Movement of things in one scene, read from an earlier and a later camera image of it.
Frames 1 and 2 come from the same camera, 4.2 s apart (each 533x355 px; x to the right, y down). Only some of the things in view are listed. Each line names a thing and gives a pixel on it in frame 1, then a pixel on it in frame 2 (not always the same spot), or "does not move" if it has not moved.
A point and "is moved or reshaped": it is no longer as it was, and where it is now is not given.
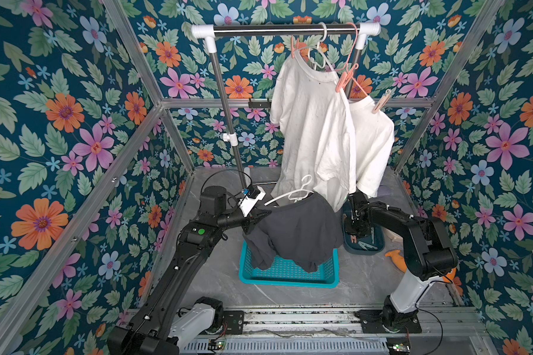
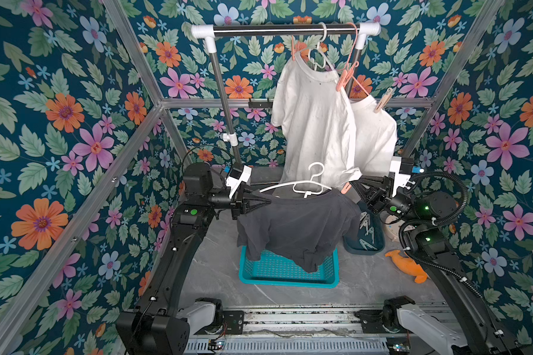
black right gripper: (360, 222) to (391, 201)
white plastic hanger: (296, 194) to (307, 187)
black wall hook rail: (259, 104) does not move
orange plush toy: (398, 259) does not move
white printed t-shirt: (374, 137) does not move
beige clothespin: (382, 101) does not move
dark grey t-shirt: (306, 231) is moved or reshaped
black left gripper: (249, 222) to (239, 202)
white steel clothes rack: (212, 32) does not move
